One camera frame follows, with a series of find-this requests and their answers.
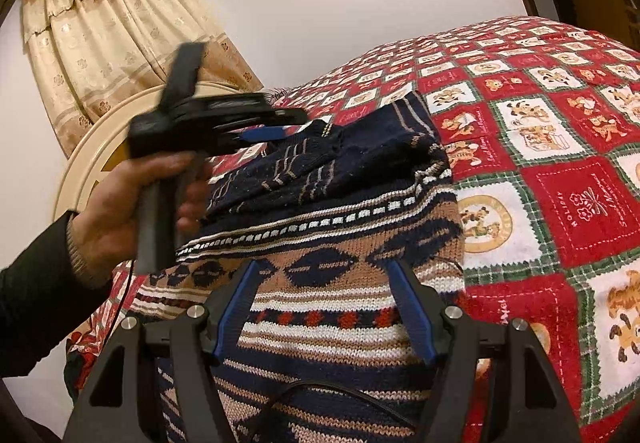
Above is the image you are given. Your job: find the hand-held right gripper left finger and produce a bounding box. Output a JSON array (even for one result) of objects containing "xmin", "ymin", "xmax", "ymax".
[{"xmin": 62, "ymin": 259, "xmax": 262, "ymax": 443}]

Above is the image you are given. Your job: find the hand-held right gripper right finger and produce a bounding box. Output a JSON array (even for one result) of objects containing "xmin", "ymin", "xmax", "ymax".
[{"xmin": 387, "ymin": 259, "xmax": 583, "ymax": 443}]

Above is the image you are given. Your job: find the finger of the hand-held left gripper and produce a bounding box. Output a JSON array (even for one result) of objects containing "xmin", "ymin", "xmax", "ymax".
[
  {"xmin": 227, "ymin": 124, "xmax": 290, "ymax": 146},
  {"xmin": 216, "ymin": 107, "xmax": 309, "ymax": 130}
]

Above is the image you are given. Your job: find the navy brown patterned knit sweater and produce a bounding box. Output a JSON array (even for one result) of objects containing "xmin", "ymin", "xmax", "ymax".
[{"xmin": 134, "ymin": 90, "xmax": 467, "ymax": 443}]

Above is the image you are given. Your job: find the person's left forearm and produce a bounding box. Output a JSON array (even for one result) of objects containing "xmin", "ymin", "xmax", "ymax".
[{"xmin": 0, "ymin": 212, "xmax": 115, "ymax": 429}]

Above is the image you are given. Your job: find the person's left hand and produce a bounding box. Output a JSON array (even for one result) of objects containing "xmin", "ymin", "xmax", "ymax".
[{"xmin": 69, "ymin": 154, "xmax": 214, "ymax": 290}]

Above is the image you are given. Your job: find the cream round bed headboard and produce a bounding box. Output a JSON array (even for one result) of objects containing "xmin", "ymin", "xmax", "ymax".
[{"xmin": 54, "ymin": 82, "xmax": 241, "ymax": 219}]

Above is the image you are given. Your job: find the beige floral curtain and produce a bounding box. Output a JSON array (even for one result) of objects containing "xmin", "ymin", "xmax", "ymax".
[{"xmin": 20, "ymin": 0, "xmax": 265, "ymax": 159}]

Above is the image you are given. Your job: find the red checked printed blanket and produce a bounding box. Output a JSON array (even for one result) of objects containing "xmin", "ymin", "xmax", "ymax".
[{"xmin": 67, "ymin": 14, "xmax": 640, "ymax": 443}]

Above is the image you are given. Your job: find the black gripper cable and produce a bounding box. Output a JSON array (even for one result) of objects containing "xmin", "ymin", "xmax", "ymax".
[
  {"xmin": 257, "ymin": 379, "xmax": 417, "ymax": 435},
  {"xmin": 111, "ymin": 259, "xmax": 137, "ymax": 341}
]

